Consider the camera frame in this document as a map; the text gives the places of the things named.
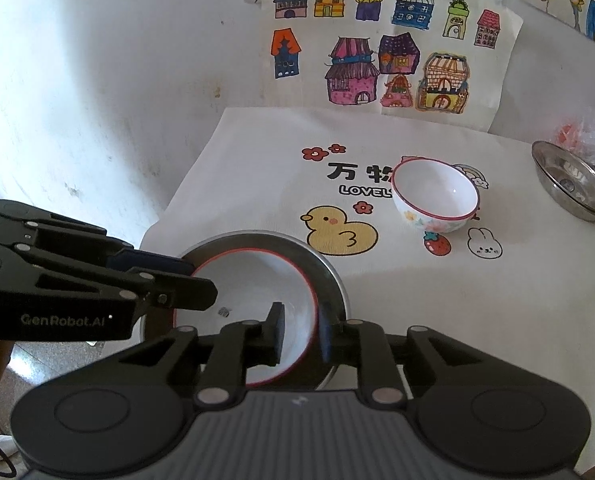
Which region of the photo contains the deep steel bowl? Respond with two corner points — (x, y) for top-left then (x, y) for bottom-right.
(141, 231), (348, 390)

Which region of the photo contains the floral white ceramic bowl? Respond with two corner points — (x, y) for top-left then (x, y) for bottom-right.
(391, 156), (481, 234)

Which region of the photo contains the steel plate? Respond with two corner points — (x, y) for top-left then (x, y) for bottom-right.
(555, 195), (595, 222)
(538, 172), (595, 222)
(531, 141), (595, 222)

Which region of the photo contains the white printed table cloth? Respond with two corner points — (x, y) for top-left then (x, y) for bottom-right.
(142, 107), (595, 469)

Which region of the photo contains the colourful houses drawing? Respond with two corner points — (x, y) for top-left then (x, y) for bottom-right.
(260, 0), (523, 131)

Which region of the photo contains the clear plastic bag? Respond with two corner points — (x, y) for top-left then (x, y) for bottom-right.
(553, 108), (595, 167)

